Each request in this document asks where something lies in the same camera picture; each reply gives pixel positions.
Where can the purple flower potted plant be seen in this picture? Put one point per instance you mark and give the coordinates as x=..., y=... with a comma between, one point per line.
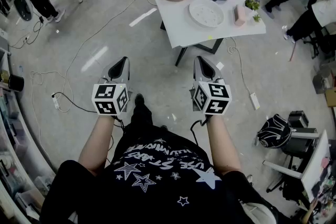
x=252, y=4

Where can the pink digital clock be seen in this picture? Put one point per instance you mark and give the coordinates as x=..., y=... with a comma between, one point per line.
x=239, y=17

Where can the cluttered storage shelf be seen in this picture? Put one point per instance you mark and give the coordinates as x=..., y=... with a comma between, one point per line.
x=15, y=139

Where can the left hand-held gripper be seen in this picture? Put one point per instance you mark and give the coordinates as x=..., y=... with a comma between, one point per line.
x=107, y=98

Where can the person's left forearm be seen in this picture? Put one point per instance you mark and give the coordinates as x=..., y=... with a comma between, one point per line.
x=97, y=144

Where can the white perforated steamer plate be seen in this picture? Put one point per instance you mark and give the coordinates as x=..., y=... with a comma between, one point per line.
x=206, y=13

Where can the person's black trousers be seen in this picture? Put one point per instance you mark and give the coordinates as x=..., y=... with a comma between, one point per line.
x=140, y=119

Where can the white desk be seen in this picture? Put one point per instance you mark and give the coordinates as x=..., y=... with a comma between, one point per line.
x=315, y=165

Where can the black cylinder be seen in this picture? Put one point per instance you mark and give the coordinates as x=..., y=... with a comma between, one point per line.
x=16, y=83

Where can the person's black star print shirt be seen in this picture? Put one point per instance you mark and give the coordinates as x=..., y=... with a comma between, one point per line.
x=157, y=186

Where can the person's right forearm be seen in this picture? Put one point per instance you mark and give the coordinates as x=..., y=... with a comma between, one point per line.
x=223, y=144

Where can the small green potted plant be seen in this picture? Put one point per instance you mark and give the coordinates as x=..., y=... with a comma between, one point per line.
x=257, y=18

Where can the white square table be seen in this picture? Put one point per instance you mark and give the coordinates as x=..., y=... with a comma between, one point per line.
x=181, y=56

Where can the person's right shoe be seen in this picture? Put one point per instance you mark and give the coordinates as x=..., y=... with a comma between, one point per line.
x=164, y=127

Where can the grey pouch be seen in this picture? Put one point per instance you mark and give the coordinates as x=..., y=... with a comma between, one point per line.
x=258, y=213

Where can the person's shoe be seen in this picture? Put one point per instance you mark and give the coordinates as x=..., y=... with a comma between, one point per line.
x=164, y=127
x=139, y=99

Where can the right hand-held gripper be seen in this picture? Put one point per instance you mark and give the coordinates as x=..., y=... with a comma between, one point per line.
x=218, y=94

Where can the black equipment case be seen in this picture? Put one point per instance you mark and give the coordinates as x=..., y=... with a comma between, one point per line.
x=298, y=119

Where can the white power strip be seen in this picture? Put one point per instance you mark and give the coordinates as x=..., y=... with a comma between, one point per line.
x=55, y=102

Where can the person's left shoe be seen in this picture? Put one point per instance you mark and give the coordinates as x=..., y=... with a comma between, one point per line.
x=139, y=99

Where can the black and white backpack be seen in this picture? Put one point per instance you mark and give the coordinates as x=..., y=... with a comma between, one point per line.
x=274, y=132

